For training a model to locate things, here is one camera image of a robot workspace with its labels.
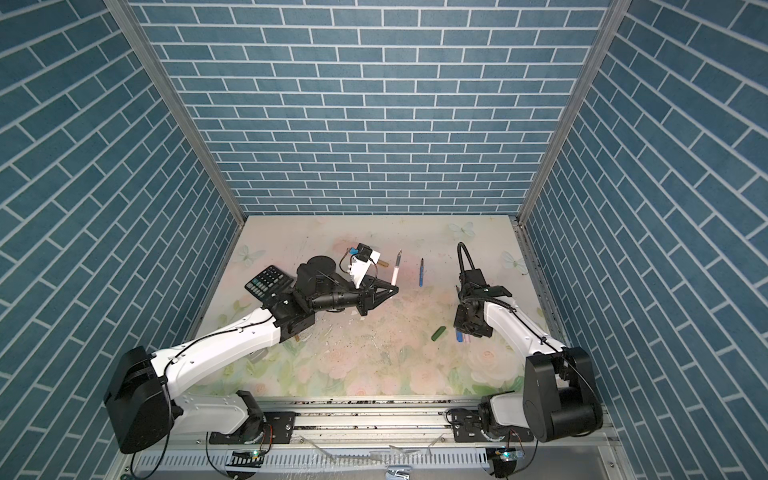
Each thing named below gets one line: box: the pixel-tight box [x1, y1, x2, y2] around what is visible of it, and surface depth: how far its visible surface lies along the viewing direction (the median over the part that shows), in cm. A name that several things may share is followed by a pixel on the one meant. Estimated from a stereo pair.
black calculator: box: [244, 265, 294, 300], surface depth 101 cm
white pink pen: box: [391, 249, 402, 286], surface depth 69 cm
